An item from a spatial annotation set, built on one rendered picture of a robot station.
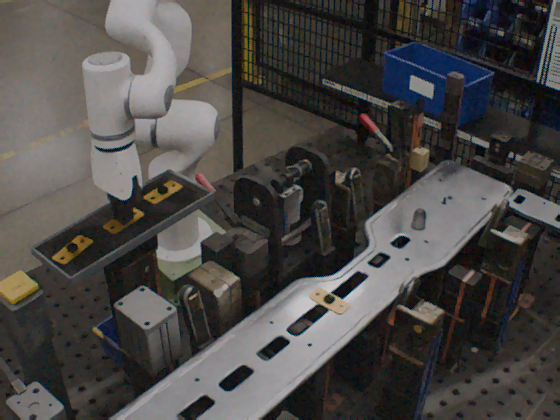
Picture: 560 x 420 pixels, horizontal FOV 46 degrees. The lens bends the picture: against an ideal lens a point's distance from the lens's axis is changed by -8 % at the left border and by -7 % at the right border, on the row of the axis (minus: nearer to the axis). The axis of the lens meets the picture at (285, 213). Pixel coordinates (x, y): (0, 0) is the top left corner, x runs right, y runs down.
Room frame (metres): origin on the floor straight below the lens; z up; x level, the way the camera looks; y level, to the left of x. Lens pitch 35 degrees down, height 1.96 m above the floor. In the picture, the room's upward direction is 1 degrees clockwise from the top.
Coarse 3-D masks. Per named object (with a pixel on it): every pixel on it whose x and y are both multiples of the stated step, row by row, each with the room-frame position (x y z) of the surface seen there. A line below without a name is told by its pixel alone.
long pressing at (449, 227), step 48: (432, 192) 1.46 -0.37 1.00; (480, 192) 1.47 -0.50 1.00; (384, 240) 1.26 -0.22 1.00; (432, 240) 1.26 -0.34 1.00; (288, 288) 1.09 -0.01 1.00; (384, 288) 1.09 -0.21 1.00; (240, 336) 0.95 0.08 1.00; (288, 336) 0.95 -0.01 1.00; (336, 336) 0.95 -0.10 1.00; (192, 384) 0.82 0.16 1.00; (240, 384) 0.83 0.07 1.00; (288, 384) 0.83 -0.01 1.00
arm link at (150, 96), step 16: (112, 0) 1.22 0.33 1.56; (128, 0) 1.21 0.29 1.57; (144, 0) 1.22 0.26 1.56; (112, 16) 1.19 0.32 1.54; (128, 16) 1.18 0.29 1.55; (144, 16) 1.19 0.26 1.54; (112, 32) 1.18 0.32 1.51; (128, 32) 1.17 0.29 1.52; (144, 32) 1.15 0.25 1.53; (160, 32) 1.15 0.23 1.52; (144, 48) 1.16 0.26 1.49; (160, 48) 1.12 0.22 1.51; (160, 64) 1.09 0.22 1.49; (176, 64) 1.13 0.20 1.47; (144, 80) 1.07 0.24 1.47; (160, 80) 1.07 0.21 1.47; (176, 80) 1.12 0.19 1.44; (144, 96) 1.05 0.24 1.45; (160, 96) 1.05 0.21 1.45; (144, 112) 1.04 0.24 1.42; (160, 112) 1.05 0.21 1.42
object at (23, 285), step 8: (8, 280) 0.90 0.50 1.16; (16, 280) 0.90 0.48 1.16; (24, 280) 0.90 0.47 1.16; (32, 280) 0.90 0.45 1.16; (0, 288) 0.88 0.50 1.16; (8, 288) 0.88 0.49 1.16; (16, 288) 0.88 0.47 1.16; (24, 288) 0.88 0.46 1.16; (32, 288) 0.88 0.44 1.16; (8, 296) 0.86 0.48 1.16; (16, 296) 0.86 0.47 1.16; (24, 296) 0.87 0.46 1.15
